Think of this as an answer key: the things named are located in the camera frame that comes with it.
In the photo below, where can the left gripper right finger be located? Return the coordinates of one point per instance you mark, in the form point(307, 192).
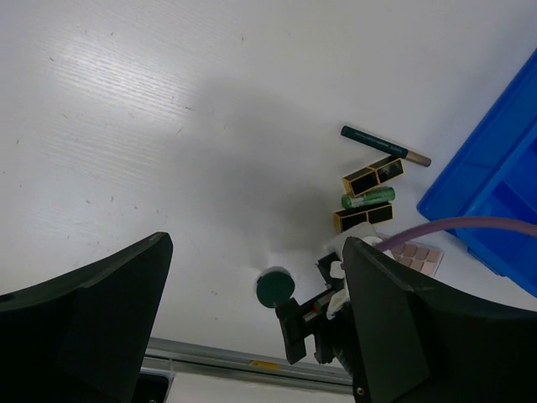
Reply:
point(424, 341)

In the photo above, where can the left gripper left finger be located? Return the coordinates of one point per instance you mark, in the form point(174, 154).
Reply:
point(82, 336)

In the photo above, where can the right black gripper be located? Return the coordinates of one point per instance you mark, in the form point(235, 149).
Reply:
point(333, 339)

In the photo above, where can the green round compact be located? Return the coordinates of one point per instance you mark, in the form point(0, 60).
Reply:
point(274, 287)

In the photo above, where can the dark green mascara tube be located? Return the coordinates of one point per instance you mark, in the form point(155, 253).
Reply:
point(384, 146)

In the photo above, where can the eyeshadow palette clear case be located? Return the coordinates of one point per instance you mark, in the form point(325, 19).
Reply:
point(419, 257)

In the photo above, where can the lower black gold lipstick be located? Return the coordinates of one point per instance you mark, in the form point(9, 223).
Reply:
point(348, 218)

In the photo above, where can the black gold lipstick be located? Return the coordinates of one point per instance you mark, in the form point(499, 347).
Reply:
point(373, 175)
point(348, 218)

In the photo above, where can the green lip balm tube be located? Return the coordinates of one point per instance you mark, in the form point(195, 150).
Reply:
point(373, 197)

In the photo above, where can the upper black gold lipstick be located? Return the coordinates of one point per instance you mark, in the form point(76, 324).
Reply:
point(373, 175)

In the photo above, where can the blue plastic organizer bin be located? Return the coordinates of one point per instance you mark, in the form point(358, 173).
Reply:
point(494, 174)

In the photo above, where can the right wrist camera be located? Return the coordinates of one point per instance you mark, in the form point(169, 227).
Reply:
point(357, 257)

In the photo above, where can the front aluminium rail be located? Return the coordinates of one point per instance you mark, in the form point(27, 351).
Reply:
point(169, 356)

